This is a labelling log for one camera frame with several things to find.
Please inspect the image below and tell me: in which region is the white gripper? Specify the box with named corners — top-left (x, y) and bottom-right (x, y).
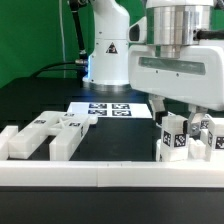
top-left (128, 41), bottom-right (224, 136)

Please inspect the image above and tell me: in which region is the white chair seat part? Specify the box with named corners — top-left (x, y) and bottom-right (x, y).
top-left (156, 138), bottom-right (206, 162)

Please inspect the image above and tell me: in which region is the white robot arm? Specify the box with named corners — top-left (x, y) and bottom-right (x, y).
top-left (83, 0), bottom-right (224, 135)

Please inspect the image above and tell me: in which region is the white chair back part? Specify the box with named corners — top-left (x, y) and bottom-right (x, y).
top-left (8, 111), bottom-right (98, 161)

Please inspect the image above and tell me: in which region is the white tagged cube nut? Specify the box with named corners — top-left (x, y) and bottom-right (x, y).
top-left (200, 114), bottom-right (210, 129)

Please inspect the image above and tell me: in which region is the white marker sheet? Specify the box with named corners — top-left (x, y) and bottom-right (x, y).
top-left (68, 102), bottom-right (152, 119)

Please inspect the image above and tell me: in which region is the white U-shaped fence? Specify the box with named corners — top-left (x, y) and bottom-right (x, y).
top-left (0, 126), bottom-right (224, 188)

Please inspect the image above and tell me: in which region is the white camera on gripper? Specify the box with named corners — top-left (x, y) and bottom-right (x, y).
top-left (127, 17), bottom-right (147, 44)

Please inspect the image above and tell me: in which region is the black cable hose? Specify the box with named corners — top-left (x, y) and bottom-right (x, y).
top-left (31, 0), bottom-right (90, 78)

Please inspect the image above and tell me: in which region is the thin white cable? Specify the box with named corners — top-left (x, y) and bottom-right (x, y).
top-left (58, 0), bottom-right (67, 78)

